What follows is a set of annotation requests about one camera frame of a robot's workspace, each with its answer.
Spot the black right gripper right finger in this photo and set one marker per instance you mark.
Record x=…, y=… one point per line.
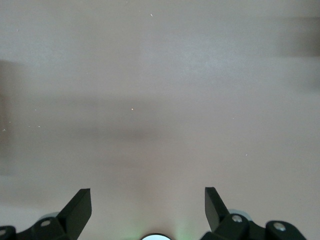
x=215, y=210

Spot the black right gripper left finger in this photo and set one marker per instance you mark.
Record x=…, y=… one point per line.
x=75, y=212

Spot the brown table cloth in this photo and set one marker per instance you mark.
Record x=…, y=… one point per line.
x=160, y=100

